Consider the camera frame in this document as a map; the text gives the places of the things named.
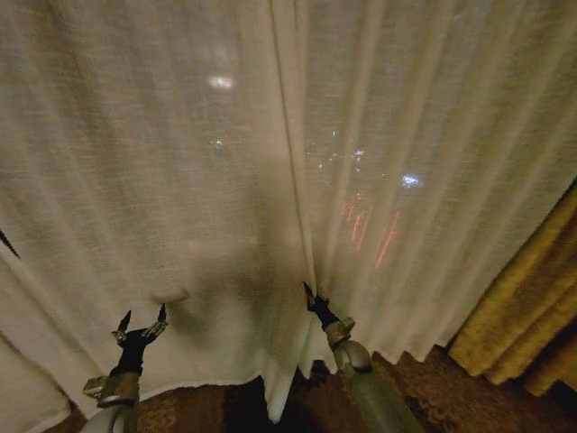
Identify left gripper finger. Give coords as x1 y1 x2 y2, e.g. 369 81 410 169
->
141 302 169 337
112 309 133 345

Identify sheer white curtain panel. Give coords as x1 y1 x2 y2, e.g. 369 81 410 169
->
264 0 577 424
0 0 316 433

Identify yellow heavy drape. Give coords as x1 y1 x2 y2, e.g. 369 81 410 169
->
446 180 577 398

